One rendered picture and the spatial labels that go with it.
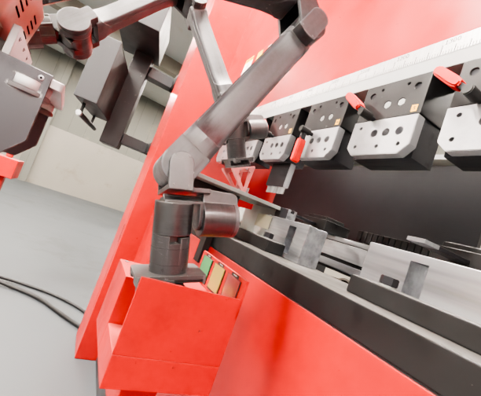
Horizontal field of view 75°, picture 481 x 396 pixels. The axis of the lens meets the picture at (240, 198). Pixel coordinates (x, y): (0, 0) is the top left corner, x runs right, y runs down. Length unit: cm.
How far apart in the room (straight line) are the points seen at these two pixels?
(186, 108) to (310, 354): 148
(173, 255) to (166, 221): 5
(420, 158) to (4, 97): 73
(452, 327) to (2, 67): 74
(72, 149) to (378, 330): 955
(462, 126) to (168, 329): 53
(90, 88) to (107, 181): 805
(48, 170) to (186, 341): 938
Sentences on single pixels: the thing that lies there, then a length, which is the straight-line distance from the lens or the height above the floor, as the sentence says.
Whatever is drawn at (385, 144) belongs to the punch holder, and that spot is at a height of 116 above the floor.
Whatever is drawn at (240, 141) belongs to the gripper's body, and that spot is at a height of 114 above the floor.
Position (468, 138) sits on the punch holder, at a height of 116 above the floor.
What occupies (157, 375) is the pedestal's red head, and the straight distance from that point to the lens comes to 51.
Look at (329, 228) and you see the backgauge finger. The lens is 104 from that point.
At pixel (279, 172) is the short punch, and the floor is 111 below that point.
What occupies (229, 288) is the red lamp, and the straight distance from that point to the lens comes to 53.
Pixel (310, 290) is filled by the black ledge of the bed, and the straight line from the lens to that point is 52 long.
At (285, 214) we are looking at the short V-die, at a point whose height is 98.
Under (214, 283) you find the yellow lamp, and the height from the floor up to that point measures 80.
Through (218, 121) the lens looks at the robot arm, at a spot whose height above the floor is 106.
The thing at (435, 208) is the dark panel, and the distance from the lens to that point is 122.
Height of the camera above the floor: 92
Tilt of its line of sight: 4 degrees up
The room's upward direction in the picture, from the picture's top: 20 degrees clockwise
